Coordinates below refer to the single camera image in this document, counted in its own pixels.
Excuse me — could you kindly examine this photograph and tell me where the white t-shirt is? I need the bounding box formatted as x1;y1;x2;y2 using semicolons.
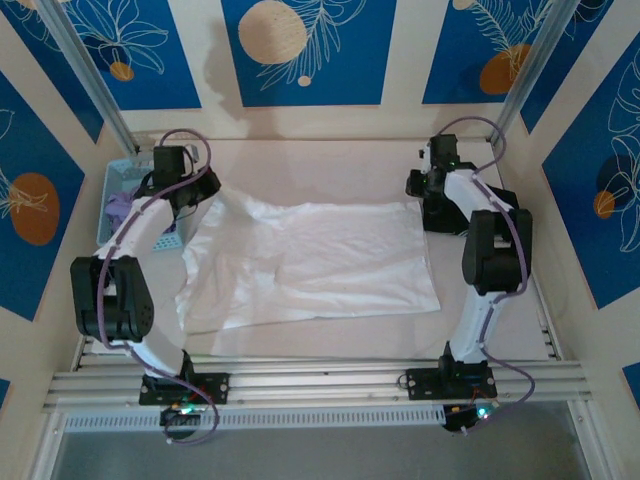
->
173;185;442;335

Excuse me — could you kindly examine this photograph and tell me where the long aluminium frame rail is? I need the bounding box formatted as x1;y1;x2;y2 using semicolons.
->
42;359;594;414

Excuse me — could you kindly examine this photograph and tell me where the light blue plastic basket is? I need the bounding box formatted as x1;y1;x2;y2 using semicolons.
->
97;158;190;255

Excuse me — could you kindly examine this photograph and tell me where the folded black t-shirt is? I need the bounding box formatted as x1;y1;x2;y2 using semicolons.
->
421;182;521;237

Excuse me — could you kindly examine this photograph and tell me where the aluminium frame post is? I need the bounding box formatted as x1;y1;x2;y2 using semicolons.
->
37;0;139;156
488;0;584;147

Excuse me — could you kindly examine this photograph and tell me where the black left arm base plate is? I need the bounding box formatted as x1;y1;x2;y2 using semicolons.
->
138;372;231;406

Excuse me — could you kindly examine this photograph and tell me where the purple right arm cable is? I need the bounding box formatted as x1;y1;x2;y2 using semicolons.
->
438;115;539;435

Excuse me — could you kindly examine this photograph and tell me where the crumpled purple garment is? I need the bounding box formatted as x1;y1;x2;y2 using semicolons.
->
103;192;179;236

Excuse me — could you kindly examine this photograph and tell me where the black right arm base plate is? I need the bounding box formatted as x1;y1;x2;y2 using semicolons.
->
405;367;497;401

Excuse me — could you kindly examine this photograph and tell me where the small controller circuit board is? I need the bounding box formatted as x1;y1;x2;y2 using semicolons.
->
159;404;204;441
442;402;501;435

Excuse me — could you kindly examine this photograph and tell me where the white slotted cable duct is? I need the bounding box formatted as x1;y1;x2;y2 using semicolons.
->
63;405;446;432

